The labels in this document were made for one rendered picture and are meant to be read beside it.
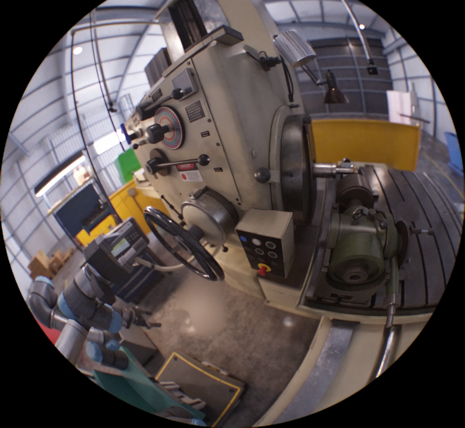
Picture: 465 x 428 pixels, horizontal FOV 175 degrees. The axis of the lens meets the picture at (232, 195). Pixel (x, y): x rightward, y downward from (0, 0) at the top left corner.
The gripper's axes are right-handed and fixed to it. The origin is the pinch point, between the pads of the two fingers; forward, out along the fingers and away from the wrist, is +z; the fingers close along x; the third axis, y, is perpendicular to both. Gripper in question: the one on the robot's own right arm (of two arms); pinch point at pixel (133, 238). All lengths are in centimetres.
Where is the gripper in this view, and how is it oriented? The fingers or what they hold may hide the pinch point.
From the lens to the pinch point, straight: 43.3
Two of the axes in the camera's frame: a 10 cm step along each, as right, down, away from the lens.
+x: 1.1, 7.8, 6.1
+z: 5.2, -5.7, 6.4
